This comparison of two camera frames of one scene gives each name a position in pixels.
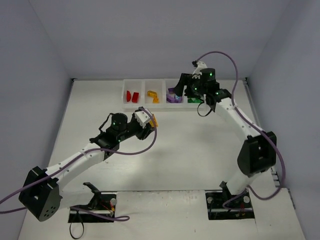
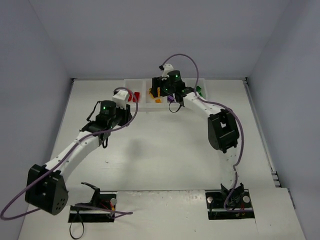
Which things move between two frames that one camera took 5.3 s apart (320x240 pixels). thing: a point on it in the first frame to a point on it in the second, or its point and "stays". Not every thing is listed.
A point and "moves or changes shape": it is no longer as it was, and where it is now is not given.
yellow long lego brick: [155, 120] to [150, 89]
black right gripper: [186, 81] to [155, 85]
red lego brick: [135, 97] stays
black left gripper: [144, 132] to [127, 113]
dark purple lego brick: [171, 90] moves or changes shape
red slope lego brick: [128, 96] stays
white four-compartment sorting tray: [154, 94] stays
